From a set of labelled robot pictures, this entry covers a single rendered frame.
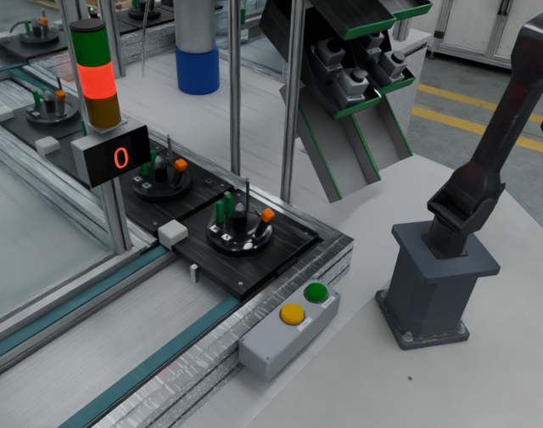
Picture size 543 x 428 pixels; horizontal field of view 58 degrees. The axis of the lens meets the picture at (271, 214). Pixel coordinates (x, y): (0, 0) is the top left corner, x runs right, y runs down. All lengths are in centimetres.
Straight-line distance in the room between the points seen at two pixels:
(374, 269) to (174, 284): 45
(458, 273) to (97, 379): 63
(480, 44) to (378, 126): 365
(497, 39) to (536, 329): 387
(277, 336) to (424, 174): 82
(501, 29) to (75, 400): 444
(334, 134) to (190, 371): 63
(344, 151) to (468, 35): 381
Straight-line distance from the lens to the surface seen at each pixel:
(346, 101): 103
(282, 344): 86
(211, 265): 97
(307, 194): 135
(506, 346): 111
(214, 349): 86
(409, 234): 95
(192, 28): 180
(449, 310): 99
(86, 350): 95
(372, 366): 99
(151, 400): 81
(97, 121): 83
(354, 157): 118
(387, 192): 141
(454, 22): 491
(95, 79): 80
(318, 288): 94
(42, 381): 93
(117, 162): 87
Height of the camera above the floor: 165
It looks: 38 degrees down
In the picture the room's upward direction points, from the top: 3 degrees clockwise
